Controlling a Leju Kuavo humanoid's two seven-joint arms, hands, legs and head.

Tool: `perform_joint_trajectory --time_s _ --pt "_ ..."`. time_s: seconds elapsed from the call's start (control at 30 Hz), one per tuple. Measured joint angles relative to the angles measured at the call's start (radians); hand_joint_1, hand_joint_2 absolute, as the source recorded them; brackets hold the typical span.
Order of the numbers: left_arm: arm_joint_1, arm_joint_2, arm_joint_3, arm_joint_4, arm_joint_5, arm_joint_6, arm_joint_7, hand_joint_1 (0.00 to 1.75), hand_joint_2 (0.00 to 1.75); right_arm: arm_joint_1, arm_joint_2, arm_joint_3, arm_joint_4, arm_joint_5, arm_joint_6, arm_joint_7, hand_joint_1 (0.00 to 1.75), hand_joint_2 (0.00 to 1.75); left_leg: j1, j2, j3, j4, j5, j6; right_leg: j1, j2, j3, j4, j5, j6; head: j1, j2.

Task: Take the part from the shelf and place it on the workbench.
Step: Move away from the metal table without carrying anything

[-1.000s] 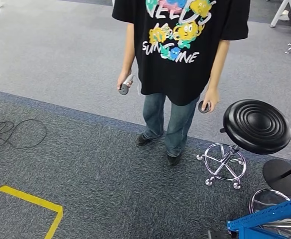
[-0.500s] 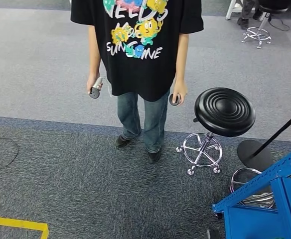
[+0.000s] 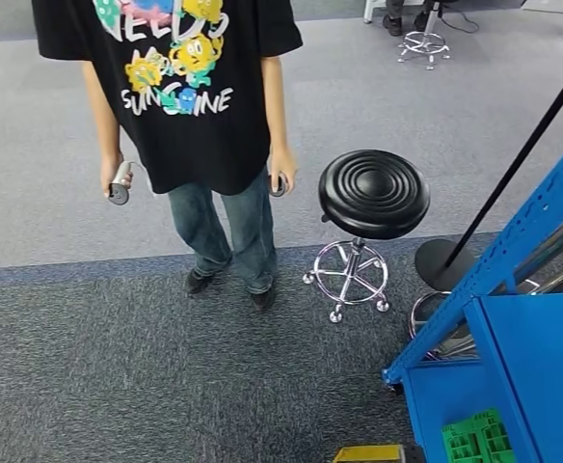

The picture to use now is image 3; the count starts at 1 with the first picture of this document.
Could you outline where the person's left hand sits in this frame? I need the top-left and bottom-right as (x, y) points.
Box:
(268, 145), (298, 197)

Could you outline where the person's right hand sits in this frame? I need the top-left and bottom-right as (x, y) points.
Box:
(99, 151), (134, 200)

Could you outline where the black round disc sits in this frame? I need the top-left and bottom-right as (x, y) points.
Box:
(108, 160), (134, 207)
(268, 172), (289, 199)

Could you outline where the blue metal shelf rack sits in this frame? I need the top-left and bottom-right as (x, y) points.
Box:
(381, 124), (563, 463)

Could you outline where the person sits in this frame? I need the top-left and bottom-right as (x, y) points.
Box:
(31, 0), (304, 313)
(383, 0), (456, 38)

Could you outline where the black stool chrome base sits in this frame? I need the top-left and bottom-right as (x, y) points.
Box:
(302, 149), (430, 325)

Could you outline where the black pole stanchion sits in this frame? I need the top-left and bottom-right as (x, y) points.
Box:
(414, 44), (563, 293)

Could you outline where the yellow floor tape square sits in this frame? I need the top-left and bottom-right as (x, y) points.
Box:
(332, 444), (407, 463)

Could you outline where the chrome barrier stanchion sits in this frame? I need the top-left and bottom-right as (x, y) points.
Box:
(409, 210), (563, 363)

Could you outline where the green plastic crate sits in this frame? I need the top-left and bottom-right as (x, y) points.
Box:
(441, 408), (518, 463)

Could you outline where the black floor cable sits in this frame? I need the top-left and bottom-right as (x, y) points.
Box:
(439, 5), (481, 36)

